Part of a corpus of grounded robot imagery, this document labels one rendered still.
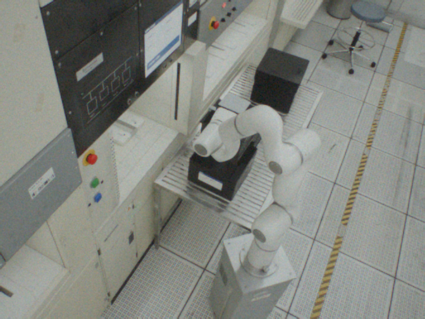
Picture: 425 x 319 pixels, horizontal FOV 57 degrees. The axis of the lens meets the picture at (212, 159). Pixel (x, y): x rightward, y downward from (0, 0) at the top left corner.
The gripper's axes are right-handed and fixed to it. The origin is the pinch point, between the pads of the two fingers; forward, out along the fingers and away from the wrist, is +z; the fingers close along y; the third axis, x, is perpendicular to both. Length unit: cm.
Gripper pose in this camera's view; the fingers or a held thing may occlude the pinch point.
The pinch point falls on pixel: (233, 107)
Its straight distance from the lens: 183.1
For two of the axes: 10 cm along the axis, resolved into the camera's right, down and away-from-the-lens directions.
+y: 8.8, 4.2, -2.3
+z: 4.6, -6.4, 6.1
